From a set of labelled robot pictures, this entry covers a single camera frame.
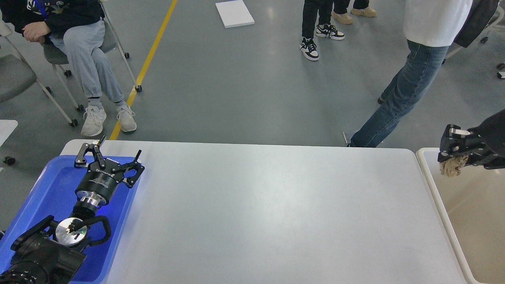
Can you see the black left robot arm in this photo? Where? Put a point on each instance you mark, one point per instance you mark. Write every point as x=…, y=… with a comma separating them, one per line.
x=68, y=229

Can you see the person black pants white sneakers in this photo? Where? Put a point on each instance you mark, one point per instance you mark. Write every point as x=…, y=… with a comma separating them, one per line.
x=317, y=21

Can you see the chair base at right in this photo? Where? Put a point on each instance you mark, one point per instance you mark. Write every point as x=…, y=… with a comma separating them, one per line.
x=480, y=44

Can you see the white side table corner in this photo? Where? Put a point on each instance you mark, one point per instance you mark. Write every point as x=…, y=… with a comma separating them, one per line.
x=6, y=128

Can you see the blue plastic tray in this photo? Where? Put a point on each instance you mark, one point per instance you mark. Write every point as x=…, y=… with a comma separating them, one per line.
x=54, y=194

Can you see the grey chair at left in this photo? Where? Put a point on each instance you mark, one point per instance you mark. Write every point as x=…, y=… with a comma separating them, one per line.
x=17, y=75

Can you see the white flat box on floor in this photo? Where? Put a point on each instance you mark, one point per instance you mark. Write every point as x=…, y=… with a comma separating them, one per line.
x=234, y=13

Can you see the beige plastic bin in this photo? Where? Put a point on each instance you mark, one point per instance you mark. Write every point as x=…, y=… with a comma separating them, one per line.
x=472, y=208

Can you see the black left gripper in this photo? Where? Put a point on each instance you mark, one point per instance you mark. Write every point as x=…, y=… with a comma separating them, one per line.
x=103, y=176

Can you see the person in tan shoes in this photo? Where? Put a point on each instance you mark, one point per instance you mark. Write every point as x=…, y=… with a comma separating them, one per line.
x=359, y=8

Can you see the person white shirt jeans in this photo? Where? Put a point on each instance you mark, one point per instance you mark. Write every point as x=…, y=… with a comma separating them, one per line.
x=430, y=27

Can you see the grey chair with castors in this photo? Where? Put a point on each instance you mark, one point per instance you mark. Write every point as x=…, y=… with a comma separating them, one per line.
x=111, y=41

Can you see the black castor under side table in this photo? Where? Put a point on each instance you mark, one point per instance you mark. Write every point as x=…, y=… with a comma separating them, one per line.
x=9, y=160

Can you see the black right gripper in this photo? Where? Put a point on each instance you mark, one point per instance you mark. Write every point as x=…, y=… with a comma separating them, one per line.
x=483, y=144

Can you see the brown paper ball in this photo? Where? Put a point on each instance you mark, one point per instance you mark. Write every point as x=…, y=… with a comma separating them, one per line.
x=453, y=166

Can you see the seated person grey pants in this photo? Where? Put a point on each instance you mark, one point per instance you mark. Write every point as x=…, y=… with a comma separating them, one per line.
x=77, y=28

